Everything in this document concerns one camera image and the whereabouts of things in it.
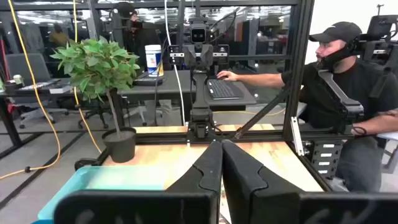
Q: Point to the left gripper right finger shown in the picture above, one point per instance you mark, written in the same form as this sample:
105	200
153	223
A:
264	205

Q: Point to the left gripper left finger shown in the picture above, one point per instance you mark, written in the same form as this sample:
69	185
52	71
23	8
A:
186	205

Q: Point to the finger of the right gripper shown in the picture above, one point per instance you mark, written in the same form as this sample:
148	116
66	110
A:
189	56
207	56

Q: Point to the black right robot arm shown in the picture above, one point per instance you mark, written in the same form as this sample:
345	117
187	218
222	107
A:
200	93

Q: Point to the white cylindrical canister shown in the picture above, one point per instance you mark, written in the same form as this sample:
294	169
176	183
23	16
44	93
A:
154	60

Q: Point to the person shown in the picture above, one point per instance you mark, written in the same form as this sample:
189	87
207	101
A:
58	39
146	40
360	161

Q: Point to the black power adapter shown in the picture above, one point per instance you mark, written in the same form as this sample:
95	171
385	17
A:
149	81

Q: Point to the black keyboard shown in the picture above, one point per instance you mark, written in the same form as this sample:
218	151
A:
224	90

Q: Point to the dark grey desk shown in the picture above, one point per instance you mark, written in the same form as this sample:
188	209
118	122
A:
146	91

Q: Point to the black box with white labels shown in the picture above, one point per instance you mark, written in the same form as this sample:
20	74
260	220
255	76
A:
315	158

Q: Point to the green leafy plant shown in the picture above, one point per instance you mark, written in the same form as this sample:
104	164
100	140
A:
96	65

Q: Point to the teal plastic bin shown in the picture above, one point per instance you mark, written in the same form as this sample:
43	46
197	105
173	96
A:
109	179

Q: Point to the black plant pot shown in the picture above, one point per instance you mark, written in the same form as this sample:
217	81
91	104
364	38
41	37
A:
119	149

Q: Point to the dark blue plastic bin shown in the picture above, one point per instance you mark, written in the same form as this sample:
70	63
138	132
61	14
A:
40	222

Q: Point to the grey office chair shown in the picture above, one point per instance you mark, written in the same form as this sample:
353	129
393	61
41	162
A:
25	67

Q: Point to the small white cup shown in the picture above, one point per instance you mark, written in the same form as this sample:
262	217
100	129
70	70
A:
18	80

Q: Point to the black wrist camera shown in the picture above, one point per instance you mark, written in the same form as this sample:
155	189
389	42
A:
198	34

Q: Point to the silver metal bracket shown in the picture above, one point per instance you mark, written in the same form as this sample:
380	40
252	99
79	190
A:
297	137

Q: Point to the black aluminium frame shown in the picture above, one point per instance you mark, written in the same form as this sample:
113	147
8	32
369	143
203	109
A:
295	62

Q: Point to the black desk frame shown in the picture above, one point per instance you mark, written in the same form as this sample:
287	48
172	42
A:
7	119

